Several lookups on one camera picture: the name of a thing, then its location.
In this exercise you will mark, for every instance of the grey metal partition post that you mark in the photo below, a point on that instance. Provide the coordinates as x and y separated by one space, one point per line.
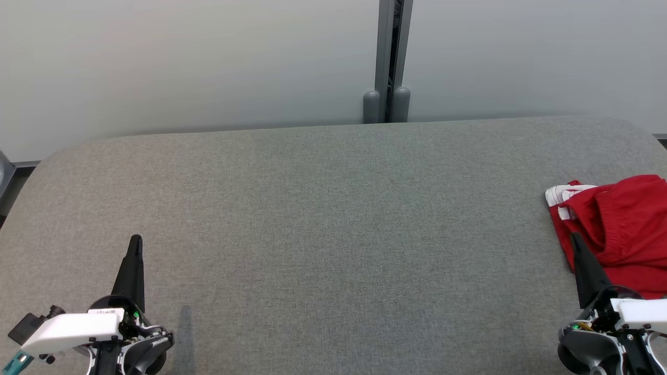
393 47

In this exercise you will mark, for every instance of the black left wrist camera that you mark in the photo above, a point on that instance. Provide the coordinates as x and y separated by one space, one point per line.
31 325

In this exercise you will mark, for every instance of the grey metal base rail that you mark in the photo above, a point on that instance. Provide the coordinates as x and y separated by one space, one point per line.
26 164
661 137

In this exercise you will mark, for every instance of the grey cylinder post foot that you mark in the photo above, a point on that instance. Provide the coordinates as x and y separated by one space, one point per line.
401 104
371 107

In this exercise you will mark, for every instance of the red white basketball shorts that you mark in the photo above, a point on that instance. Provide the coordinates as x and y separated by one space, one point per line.
630 229

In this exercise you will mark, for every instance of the red white basketball jersey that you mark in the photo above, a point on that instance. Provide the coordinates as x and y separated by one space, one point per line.
564 200

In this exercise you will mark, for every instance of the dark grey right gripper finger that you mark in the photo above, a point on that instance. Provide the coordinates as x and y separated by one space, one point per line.
588 271

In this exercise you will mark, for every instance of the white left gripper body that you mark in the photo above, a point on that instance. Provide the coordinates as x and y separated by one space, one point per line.
73 328

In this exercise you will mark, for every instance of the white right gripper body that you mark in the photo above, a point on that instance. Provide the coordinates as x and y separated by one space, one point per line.
638 311

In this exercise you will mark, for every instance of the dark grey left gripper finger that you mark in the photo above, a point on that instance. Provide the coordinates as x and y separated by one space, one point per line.
131 271

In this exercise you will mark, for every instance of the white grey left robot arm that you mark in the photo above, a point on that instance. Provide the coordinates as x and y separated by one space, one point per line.
138 351

